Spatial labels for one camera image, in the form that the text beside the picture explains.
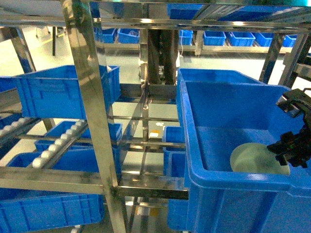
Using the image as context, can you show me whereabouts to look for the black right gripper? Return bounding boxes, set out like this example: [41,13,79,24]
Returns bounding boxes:
[267,88,311,168]

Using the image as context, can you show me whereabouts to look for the blue bin at left shelf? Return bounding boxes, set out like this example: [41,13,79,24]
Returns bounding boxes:
[0,64,121,120]

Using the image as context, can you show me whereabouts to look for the blue bin lower left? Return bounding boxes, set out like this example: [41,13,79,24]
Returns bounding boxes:
[0,188,105,233]

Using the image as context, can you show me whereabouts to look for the stainless steel roller shelf rack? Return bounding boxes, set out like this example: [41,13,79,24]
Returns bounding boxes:
[0,0,311,233]

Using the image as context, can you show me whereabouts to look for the person dark trousers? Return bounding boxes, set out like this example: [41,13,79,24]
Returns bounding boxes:
[148,30,179,85]

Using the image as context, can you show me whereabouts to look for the large blue target bin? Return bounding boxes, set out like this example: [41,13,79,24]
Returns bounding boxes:
[179,81,311,233]

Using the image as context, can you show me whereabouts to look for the light green bowl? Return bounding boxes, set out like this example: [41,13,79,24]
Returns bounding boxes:
[230,143,290,175]

